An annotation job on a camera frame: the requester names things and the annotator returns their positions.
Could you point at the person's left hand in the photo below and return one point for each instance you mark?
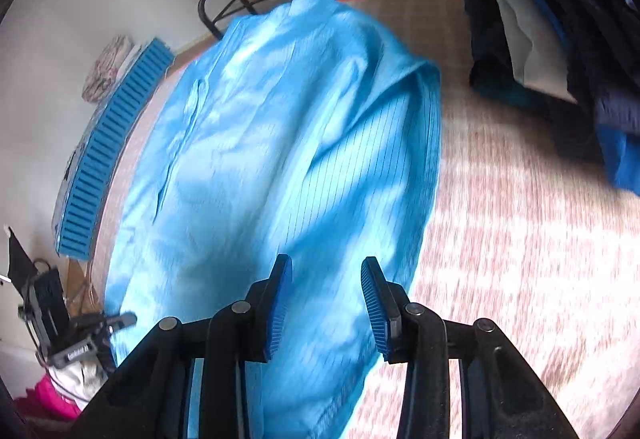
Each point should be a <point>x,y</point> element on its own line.
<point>82,381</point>

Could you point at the blue jacket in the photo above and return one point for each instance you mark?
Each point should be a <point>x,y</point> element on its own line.
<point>280,144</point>

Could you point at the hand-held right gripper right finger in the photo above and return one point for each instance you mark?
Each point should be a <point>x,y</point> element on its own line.
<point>375,309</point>

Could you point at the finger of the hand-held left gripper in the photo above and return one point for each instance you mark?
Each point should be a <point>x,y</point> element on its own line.
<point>120,320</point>

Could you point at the person's left forearm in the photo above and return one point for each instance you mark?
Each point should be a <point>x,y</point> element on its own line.
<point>45,401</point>

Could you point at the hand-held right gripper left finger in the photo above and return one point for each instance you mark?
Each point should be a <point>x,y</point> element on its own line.
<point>280,309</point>

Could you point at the pile of folded clothes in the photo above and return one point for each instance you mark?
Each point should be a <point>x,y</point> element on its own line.
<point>550,19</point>

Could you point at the floral quilt bundle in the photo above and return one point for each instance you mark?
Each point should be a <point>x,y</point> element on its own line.
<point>105,69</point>

